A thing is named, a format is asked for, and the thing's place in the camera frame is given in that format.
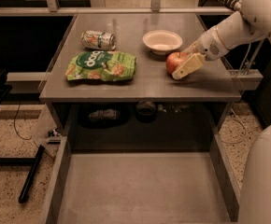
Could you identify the green chip bag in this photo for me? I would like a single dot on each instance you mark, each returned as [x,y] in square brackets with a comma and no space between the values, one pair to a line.
[102,65]

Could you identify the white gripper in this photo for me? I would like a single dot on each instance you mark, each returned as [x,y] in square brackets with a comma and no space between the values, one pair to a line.
[209,48]

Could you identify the grey cabinet with top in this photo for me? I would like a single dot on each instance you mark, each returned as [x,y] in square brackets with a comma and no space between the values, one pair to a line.
[211,85]

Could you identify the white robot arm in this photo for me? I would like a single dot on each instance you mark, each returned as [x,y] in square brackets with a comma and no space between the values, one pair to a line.
[251,21]

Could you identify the crushed soda can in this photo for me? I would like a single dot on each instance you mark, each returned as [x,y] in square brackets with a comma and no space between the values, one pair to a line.
[98,40]

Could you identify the white paper bowl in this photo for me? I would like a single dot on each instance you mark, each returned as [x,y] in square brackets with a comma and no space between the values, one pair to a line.
[162,42]

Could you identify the red apple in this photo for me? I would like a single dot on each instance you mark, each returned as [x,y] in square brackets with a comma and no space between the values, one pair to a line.
[174,60]

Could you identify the open grey top drawer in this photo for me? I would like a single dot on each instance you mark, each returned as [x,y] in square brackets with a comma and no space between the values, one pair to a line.
[139,181]

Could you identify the black chair leg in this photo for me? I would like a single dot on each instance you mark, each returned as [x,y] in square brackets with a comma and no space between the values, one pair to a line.
[23,198]

